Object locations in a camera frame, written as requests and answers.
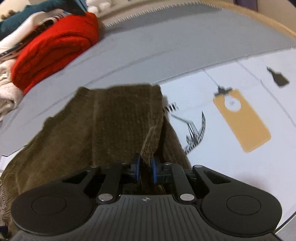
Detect olive green corduroy pants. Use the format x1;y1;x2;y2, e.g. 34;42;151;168
1;84;191;237

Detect printed grey white bedsheet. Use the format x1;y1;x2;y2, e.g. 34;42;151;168
1;4;295;222

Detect red folded blanket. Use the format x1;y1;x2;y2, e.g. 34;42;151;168
11;12;99;94

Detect cream folded blanket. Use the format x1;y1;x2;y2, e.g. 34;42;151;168
0;59;23;121

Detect white round plush toy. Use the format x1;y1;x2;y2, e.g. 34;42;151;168
86;0;112;14

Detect folded white and navy clothes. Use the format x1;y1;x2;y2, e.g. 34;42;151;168
1;9;70;62

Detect blue shark plush toy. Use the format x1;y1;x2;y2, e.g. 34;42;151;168
0;0;87;40

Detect purple board against wall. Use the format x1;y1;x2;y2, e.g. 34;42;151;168
235;0;258;11

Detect wooden bed frame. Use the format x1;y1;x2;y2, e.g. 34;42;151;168
203;1;295;39

